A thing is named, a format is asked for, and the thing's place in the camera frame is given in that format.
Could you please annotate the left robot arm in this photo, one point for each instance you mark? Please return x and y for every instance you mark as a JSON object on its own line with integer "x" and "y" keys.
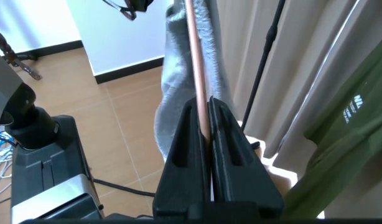
{"x": 26, "y": 124}

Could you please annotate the black clothes rack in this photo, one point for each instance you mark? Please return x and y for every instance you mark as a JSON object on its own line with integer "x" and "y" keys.
{"x": 262, "y": 62}

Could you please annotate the pink clothes hanger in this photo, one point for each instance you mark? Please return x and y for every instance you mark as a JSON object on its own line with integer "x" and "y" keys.
{"x": 198, "y": 62}

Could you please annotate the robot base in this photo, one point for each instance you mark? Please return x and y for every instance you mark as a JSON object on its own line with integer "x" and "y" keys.
{"x": 44, "y": 165}

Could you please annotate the green printed T-shirt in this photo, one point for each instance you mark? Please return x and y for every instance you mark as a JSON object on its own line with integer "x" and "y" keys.
{"x": 343, "y": 149}

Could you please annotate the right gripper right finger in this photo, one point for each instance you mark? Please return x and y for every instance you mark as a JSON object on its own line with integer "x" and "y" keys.
{"x": 250, "y": 186}

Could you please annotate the pale grey shorts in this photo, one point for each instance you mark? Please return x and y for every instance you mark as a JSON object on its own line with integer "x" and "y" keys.
{"x": 175, "y": 77}

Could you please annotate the beige curtain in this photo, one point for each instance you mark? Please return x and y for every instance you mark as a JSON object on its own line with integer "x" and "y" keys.
{"x": 296, "y": 62}

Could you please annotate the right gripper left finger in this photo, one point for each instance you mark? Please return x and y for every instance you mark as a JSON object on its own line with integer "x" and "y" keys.
{"x": 181, "y": 186}

